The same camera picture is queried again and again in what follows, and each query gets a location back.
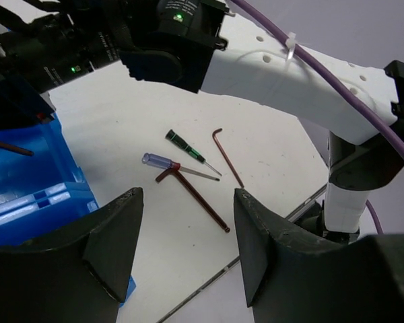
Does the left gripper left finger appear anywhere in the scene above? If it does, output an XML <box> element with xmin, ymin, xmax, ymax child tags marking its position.
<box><xmin>0</xmin><ymin>187</ymin><xmax>144</xmax><ymax>322</ymax></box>

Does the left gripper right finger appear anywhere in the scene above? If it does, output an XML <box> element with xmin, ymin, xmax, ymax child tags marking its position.
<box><xmin>234</xmin><ymin>188</ymin><xmax>404</xmax><ymax>322</ymax></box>

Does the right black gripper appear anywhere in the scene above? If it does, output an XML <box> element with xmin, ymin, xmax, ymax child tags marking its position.
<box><xmin>0</xmin><ymin>1</ymin><xmax>121</xmax><ymax>130</ymax></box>

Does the large brown hex key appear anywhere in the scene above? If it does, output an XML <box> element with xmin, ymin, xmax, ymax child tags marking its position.
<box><xmin>0</xmin><ymin>141</ymin><xmax>34</xmax><ymax>157</ymax></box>

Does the purple handled precision screwdriver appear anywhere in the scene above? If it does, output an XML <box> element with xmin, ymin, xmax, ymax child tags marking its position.
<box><xmin>141</xmin><ymin>153</ymin><xmax>220</xmax><ymax>182</ymax></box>

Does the medium brown hex key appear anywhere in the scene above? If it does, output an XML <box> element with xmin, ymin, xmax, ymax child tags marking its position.
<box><xmin>155</xmin><ymin>169</ymin><xmax>230</xmax><ymax>233</ymax></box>

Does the small brown hex key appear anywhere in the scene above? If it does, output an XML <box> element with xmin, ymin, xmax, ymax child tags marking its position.
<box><xmin>211</xmin><ymin>128</ymin><xmax>244</xmax><ymax>188</ymax></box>

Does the green black precision screwdriver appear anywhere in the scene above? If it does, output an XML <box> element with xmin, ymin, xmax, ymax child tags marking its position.
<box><xmin>165</xmin><ymin>129</ymin><xmax>222</xmax><ymax>176</ymax></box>

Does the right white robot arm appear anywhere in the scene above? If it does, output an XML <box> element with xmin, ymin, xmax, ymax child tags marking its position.
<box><xmin>0</xmin><ymin>1</ymin><xmax>404</xmax><ymax>243</ymax></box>

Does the blue three-compartment plastic bin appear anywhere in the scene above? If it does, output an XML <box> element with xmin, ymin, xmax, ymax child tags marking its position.
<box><xmin>0</xmin><ymin>112</ymin><xmax>137</xmax><ymax>309</ymax></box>

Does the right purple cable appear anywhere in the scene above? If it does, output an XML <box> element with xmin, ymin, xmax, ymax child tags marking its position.
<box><xmin>228</xmin><ymin>0</ymin><xmax>404</xmax><ymax>236</ymax></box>

